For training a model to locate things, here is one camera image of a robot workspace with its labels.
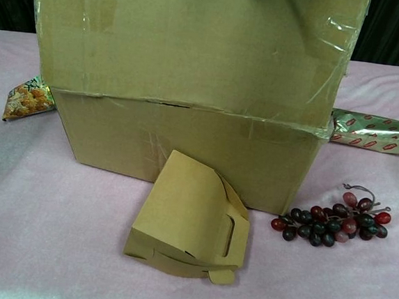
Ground large brown cardboard box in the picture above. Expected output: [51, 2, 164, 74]
[10, 0, 369, 222]

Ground small kraft paper box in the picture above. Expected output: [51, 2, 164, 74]
[120, 146, 256, 288]

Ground dark red grape bunch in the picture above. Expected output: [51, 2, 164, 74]
[269, 176, 396, 254]

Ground pink tablecloth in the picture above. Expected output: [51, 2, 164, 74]
[0, 29, 399, 299]

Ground green red foil package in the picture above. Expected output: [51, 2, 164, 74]
[327, 107, 399, 155]

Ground green snack bag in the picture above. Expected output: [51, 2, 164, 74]
[1, 75, 58, 126]

